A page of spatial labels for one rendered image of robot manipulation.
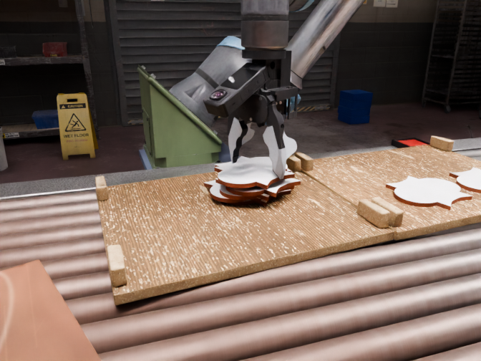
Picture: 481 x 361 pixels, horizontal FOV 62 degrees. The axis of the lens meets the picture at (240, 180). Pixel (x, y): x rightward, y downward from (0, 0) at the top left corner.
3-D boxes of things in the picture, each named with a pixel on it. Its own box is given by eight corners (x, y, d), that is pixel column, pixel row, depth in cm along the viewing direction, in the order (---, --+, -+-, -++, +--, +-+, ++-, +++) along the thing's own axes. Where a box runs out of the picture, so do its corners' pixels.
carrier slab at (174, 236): (96, 195, 77) (95, 187, 76) (285, 168, 91) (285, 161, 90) (114, 306, 46) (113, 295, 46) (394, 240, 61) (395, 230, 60)
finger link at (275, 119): (292, 145, 64) (275, 93, 64) (286, 147, 63) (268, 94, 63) (271, 152, 68) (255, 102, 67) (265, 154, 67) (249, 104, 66)
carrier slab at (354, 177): (289, 168, 91) (290, 161, 90) (429, 150, 104) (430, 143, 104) (396, 241, 60) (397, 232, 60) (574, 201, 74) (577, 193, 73)
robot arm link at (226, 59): (203, 76, 115) (234, 41, 115) (237, 106, 113) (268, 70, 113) (192, 61, 104) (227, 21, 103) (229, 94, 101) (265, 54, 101)
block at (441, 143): (429, 145, 102) (430, 135, 101) (434, 145, 103) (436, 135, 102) (447, 152, 97) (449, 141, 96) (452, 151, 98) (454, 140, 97)
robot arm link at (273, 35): (267, 20, 58) (227, 21, 63) (266, 53, 60) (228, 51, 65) (298, 21, 63) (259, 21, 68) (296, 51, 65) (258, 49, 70)
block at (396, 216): (368, 212, 66) (370, 197, 65) (377, 210, 67) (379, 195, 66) (393, 228, 61) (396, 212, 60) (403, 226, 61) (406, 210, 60)
